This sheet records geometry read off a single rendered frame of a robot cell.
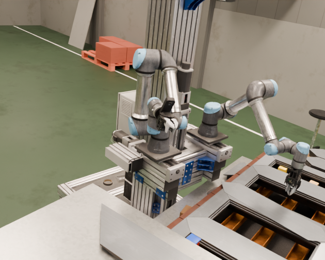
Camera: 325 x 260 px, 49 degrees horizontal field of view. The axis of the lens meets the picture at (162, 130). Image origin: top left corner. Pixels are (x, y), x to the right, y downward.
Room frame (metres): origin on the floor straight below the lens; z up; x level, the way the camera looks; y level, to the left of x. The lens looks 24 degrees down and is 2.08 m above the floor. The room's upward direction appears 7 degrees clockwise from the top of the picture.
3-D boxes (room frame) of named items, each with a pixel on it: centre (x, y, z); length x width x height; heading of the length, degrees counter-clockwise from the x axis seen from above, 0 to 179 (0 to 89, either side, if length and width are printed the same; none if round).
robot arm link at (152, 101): (1.78, 0.05, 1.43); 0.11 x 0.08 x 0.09; 20
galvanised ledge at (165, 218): (2.26, -0.44, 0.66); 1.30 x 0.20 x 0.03; 145
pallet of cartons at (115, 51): (8.43, 1.42, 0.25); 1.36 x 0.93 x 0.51; 45
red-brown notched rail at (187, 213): (2.02, -0.43, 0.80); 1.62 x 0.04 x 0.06; 145
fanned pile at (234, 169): (2.53, -0.67, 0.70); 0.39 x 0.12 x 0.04; 145
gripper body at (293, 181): (1.92, -0.84, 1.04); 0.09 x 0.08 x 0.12; 145
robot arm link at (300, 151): (1.93, -0.84, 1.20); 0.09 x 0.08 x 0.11; 34
